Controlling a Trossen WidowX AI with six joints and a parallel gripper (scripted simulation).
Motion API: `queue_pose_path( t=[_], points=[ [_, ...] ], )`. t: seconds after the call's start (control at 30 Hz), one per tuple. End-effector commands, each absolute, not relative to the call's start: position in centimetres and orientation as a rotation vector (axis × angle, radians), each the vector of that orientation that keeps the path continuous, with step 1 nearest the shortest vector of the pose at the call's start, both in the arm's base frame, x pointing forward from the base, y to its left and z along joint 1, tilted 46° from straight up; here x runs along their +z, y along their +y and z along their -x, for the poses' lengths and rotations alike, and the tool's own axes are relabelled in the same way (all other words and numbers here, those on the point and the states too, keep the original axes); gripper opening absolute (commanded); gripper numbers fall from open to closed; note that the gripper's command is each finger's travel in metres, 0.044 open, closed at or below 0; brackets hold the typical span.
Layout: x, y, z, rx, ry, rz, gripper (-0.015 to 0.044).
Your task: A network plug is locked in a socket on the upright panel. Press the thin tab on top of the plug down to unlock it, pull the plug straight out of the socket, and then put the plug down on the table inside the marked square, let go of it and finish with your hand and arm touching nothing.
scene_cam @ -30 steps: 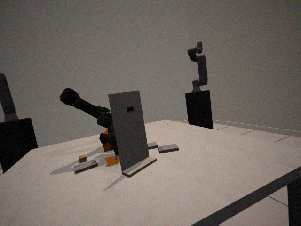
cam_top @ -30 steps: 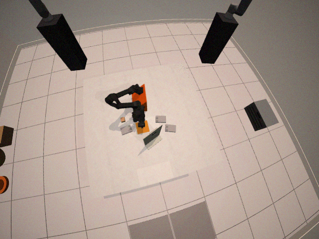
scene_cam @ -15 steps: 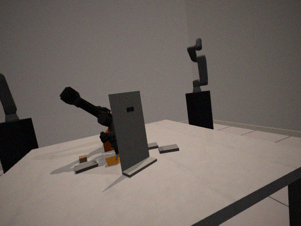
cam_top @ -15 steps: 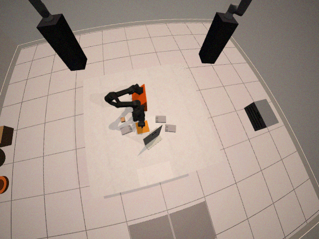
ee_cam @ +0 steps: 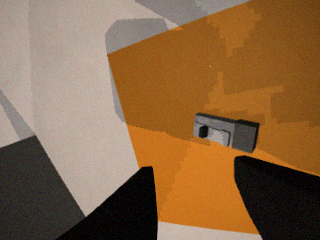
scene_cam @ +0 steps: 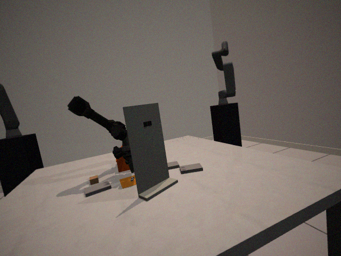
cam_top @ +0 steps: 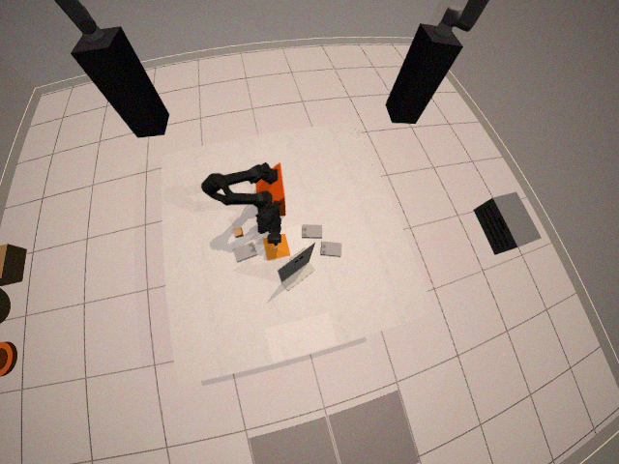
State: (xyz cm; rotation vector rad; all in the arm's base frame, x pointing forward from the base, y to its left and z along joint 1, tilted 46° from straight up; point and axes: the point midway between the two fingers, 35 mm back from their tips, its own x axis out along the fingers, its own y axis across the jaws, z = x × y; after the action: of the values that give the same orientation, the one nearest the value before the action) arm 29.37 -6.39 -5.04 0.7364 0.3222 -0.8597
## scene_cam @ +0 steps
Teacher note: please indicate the orange square mat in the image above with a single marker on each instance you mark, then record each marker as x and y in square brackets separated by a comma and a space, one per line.
[126, 182]

